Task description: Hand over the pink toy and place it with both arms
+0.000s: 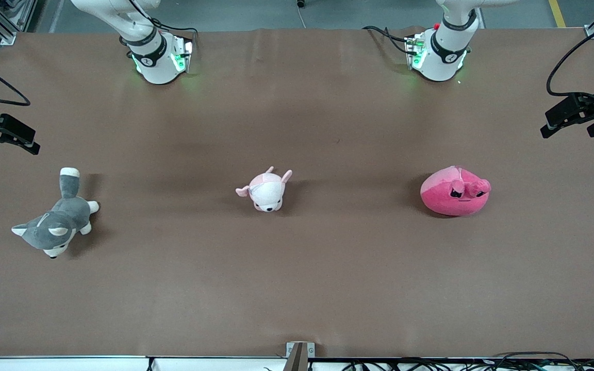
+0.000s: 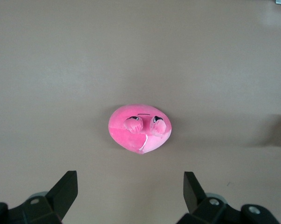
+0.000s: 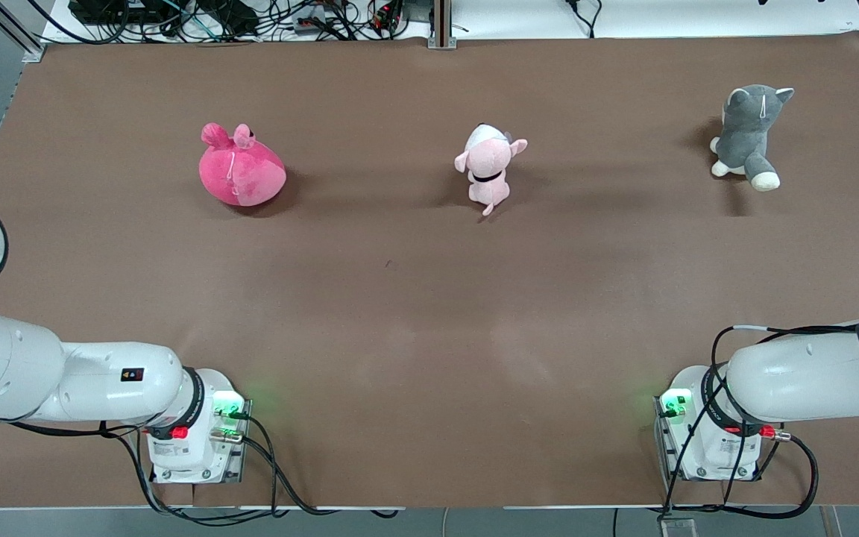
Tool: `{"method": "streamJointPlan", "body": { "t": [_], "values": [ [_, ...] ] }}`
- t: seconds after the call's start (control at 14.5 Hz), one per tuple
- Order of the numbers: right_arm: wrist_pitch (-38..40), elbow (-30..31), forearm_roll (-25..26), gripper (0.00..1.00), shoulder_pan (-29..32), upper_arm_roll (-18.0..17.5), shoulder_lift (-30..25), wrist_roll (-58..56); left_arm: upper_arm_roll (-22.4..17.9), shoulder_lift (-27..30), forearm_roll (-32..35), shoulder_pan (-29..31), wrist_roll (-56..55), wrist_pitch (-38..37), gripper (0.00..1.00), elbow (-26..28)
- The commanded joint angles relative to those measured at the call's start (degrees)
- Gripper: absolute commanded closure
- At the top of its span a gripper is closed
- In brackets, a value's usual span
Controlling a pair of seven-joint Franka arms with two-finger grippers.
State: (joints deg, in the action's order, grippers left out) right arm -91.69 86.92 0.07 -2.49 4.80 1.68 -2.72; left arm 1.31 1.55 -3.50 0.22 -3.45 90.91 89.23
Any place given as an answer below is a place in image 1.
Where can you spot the hot pink round plush toy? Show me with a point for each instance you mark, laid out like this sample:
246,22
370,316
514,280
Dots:
454,198

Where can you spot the metal table edge bracket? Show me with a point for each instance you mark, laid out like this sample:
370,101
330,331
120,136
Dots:
299,355

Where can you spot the brown table cover sheet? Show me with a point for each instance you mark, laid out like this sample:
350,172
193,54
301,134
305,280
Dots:
297,278

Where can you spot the pale pink plush puppy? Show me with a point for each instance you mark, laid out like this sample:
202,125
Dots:
267,193

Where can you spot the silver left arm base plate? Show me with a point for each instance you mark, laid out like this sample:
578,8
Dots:
414,51

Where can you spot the white table edge rail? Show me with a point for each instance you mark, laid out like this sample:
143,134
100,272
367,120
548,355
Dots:
70,364

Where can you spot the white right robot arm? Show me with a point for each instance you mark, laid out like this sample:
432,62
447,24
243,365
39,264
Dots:
155,62

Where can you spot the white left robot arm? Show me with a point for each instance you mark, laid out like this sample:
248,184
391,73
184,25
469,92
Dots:
444,56

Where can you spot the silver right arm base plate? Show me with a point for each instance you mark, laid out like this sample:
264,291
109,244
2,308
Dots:
186,54

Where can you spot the grey white husky plush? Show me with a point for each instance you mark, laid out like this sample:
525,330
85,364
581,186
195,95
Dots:
54,226

